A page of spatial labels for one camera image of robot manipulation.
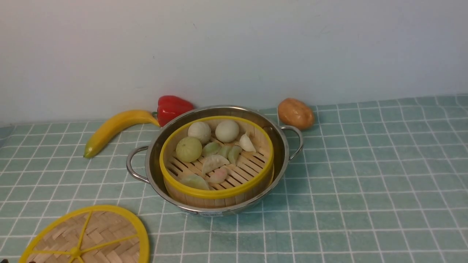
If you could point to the bamboo steamer basket yellow rim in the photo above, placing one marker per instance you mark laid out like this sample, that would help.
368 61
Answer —
251 174

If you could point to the woven bamboo steamer lid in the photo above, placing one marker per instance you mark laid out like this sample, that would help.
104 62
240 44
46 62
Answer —
94 234

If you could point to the stainless steel pot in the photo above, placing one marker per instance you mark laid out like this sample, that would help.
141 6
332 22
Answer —
143 162

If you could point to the cream round bun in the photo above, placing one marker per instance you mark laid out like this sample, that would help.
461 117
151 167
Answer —
227 131

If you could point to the white dumpling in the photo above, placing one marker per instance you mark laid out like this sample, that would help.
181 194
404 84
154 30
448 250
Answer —
213 162
246 144

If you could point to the green right dumpling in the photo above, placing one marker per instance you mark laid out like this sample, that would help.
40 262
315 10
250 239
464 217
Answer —
234 153

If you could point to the small green dumpling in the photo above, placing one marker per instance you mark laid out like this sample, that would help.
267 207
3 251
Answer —
210 149

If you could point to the white round bun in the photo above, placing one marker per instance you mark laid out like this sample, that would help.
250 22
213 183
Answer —
201 131

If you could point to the white centre dumpling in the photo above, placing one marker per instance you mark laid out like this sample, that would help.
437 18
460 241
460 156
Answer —
213 162

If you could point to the pink dumpling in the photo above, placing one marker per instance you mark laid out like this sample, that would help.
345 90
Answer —
219 176

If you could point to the green round bun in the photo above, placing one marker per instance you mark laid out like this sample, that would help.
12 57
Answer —
188 149

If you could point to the brown potato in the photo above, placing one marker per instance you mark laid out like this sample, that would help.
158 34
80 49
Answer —
295 113

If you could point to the pale green front dumpling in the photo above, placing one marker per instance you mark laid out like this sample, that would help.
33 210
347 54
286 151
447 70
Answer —
194 181

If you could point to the red bell pepper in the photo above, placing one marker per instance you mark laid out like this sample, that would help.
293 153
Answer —
170 107

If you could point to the yellow banana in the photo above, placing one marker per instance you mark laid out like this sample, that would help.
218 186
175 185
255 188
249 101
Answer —
113 126

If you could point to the green checkered tablecloth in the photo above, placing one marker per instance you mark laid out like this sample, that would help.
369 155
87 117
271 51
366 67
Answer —
381 181

